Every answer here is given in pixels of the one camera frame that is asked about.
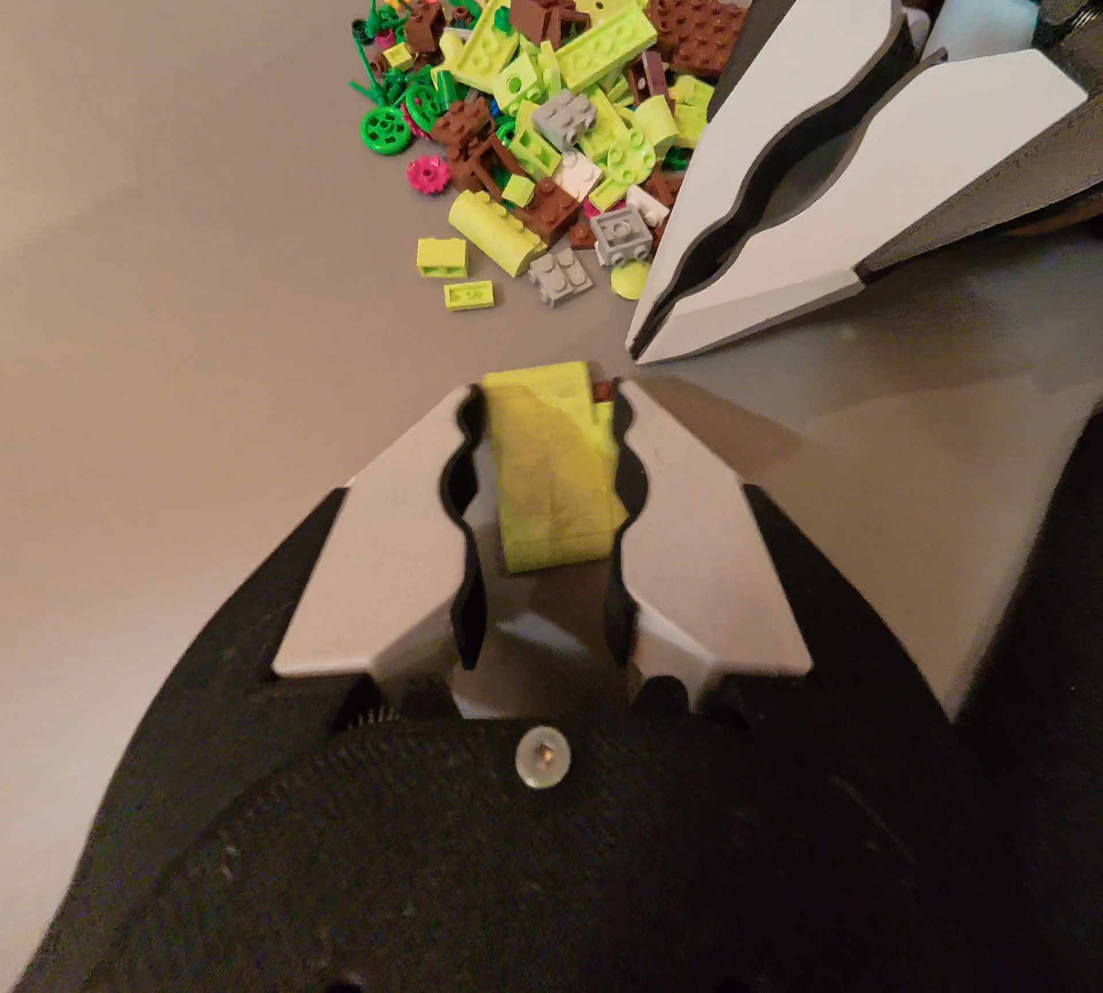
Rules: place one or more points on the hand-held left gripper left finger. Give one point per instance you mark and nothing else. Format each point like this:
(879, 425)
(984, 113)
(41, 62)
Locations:
(370, 579)

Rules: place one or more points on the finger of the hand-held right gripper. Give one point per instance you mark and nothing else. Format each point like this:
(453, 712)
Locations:
(905, 174)
(801, 63)

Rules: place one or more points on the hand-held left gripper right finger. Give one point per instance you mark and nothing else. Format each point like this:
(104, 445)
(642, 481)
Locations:
(707, 579)

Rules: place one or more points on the lime and brown brick assembly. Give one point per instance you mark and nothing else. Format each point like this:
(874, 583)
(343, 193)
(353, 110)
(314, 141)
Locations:
(547, 476)

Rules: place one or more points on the pile of toy bricks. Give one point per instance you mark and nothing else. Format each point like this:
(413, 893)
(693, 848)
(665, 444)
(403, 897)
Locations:
(551, 80)

